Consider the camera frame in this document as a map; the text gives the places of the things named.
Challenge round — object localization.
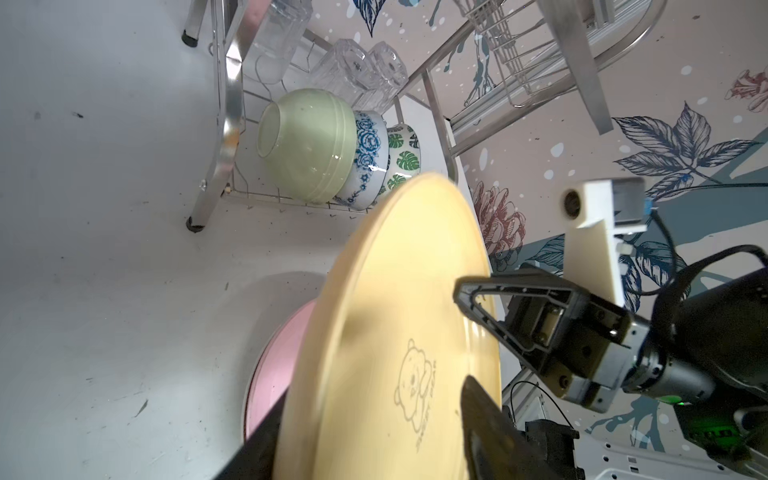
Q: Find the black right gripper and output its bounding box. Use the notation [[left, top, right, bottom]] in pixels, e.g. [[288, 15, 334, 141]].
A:
[[453, 267, 714, 412]]

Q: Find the clear drinking glass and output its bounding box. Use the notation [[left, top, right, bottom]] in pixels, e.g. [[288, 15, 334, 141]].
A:
[[246, 0, 313, 85], [353, 41, 409, 115], [309, 39, 377, 108]]

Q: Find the green leaf patterned bowl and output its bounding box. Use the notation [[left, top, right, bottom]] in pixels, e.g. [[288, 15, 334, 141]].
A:
[[375, 123, 421, 202]]

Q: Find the pink plate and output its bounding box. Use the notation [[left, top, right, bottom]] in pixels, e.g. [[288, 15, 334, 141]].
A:
[[243, 300, 316, 440]]

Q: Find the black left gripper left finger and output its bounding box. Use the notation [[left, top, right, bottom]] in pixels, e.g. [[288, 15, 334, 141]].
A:
[[214, 392, 287, 480]]

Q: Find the silver two-tier dish rack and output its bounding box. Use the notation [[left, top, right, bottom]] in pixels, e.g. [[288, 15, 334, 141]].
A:
[[181, 1, 666, 233]]

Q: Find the light green bowl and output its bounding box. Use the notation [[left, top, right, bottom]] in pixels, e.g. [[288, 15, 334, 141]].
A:
[[256, 88, 357, 204]]

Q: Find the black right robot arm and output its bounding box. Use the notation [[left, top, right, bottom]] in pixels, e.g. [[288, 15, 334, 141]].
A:
[[454, 252, 767, 479]]

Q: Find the blue white patterned bowl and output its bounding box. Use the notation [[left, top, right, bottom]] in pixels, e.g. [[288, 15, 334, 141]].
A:
[[334, 111, 389, 211]]

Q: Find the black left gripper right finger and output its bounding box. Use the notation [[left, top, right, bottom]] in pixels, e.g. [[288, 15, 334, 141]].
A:
[[460, 376, 576, 479]]

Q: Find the yellow plate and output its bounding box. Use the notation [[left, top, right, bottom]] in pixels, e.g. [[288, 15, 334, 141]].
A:
[[273, 173, 502, 479]]

